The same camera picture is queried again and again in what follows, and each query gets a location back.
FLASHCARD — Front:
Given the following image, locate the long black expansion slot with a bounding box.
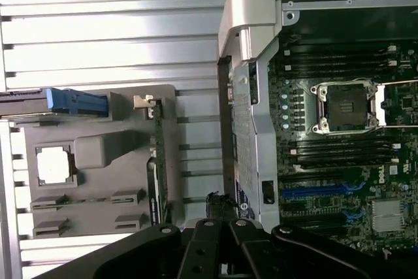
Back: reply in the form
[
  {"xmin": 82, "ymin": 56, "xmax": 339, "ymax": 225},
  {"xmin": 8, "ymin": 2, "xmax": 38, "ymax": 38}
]
[{"xmin": 281, "ymin": 210, "xmax": 347, "ymax": 227}]

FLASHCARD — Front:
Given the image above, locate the blue expansion slot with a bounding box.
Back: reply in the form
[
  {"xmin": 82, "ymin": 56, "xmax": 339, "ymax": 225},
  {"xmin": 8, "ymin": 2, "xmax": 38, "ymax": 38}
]
[{"xmin": 282, "ymin": 184, "xmax": 347, "ymax": 200}]

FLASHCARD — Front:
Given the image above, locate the black RAM slot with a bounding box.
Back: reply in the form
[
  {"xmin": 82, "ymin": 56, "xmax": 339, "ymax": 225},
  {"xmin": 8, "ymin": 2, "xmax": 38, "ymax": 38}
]
[
  {"xmin": 289, "ymin": 140, "xmax": 402, "ymax": 148},
  {"xmin": 289, "ymin": 154, "xmax": 402, "ymax": 162},
  {"xmin": 283, "ymin": 44, "xmax": 398, "ymax": 52},
  {"xmin": 289, "ymin": 147, "xmax": 402, "ymax": 155},
  {"xmin": 289, "ymin": 161, "xmax": 402, "ymax": 169},
  {"xmin": 283, "ymin": 51, "xmax": 398, "ymax": 59},
  {"xmin": 283, "ymin": 66, "xmax": 398, "ymax": 74},
  {"xmin": 283, "ymin": 59, "xmax": 398, "ymax": 67}
]

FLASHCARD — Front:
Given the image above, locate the grey parts rack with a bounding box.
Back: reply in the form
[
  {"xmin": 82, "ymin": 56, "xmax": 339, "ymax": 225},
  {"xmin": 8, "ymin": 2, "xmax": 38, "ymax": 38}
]
[{"xmin": 9, "ymin": 83, "xmax": 186, "ymax": 240}]

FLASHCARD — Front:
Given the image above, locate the black open PC case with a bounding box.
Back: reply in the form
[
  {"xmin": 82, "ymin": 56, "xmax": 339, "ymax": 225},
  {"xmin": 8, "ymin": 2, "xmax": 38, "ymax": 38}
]
[{"xmin": 217, "ymin": 0, "xmax": 418, "ymax": 279}]

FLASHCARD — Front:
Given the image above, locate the green motherboard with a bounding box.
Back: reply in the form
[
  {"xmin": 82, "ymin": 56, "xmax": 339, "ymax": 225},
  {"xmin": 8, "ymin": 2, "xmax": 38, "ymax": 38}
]
[{"xmin": 267, "ymin": 35, "xmax": 418, "ymax": 255}]

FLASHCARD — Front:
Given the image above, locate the silver chipset heatsink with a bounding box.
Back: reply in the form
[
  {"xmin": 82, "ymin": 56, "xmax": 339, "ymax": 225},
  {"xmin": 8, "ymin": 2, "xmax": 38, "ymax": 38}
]
[{"xmin": 372, "ymin": 199, "xmax": 404, "ymax": 231}]

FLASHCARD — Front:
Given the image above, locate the silver CPU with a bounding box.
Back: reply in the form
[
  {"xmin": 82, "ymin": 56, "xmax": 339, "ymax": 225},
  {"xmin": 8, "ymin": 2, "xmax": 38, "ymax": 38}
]
[{"xmin": 36, "ymin": 145, "xmax": 71, "ymax": 184}]

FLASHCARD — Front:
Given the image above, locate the CPU socket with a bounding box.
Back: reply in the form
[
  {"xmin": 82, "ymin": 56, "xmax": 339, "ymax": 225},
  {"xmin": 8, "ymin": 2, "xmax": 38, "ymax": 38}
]
[{"xmin": 310, "ymin": 79, "xmax": 379, "ymax": 135}]

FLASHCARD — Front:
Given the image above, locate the silver socket cover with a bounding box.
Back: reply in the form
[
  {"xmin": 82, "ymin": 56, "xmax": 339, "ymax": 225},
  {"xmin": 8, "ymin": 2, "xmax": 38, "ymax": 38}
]
[{"xmin": 375, "ymin": 79, "xmax": 418, "ymax": 128}]

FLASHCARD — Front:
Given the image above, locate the hard disk in blue carrier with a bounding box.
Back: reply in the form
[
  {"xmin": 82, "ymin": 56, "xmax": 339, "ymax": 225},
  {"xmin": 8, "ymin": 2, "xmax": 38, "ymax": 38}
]
[{"xmin": 0, "ymin": 88, "xmax": 109, "ymax": 120}]

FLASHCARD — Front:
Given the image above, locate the grey case handle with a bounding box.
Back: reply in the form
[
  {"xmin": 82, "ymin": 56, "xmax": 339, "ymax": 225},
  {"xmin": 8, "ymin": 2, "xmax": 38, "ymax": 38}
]
[{"xmin": 217, "ymin": 0, "xmax": 282, "ymax": 61}]

